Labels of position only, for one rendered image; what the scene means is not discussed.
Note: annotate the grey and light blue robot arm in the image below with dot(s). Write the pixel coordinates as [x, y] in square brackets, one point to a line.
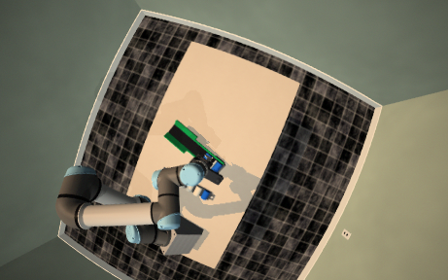
[80, 187]

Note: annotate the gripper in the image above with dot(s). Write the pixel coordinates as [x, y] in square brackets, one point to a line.
[209, 161]

